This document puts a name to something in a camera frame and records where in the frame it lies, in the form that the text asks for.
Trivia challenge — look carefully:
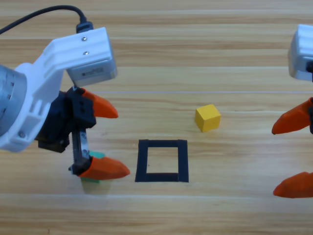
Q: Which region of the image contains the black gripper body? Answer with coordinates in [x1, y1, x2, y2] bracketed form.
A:
[34, 87, 97, 176]

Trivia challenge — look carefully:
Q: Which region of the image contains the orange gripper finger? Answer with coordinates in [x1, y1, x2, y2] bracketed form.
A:
[72, 156, 131, 181]
[273, 171, 313, 199]
[81, 88, 119, 120]
[271, 97, 313, 135]

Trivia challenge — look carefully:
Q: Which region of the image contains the green wooden block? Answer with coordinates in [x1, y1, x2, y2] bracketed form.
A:
[80, 150, 107, 184]

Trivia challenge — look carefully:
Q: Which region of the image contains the yellow wooden block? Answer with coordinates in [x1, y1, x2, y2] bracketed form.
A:
[195, 104, 222, 133]

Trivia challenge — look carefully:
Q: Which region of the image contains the black tape square outline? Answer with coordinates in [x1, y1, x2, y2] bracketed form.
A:
[134, 139, 190, 184]

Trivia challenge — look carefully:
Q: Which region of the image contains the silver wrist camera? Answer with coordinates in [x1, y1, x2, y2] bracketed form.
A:
[66, 27, 118, 88]
[288, 47, 313, 82]

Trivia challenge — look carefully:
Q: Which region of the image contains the black camera cable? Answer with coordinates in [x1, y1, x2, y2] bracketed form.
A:
[0, 5, 94, 35]

